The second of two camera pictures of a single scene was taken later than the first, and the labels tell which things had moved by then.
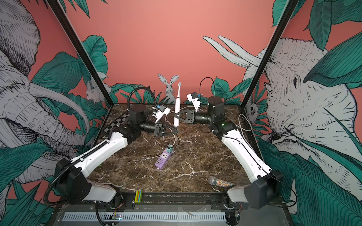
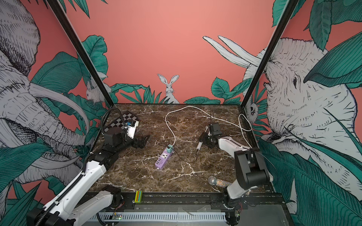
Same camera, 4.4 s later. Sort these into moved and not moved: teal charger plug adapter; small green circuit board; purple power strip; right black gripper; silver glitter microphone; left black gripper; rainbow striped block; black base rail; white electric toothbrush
Moved: white electric toothbrush; left black gripper; right black gripper
Not moved: rainbow striped block; silver glitter microphone; black base rail; small green circuit board; teal charger plug adapter; purple power strip
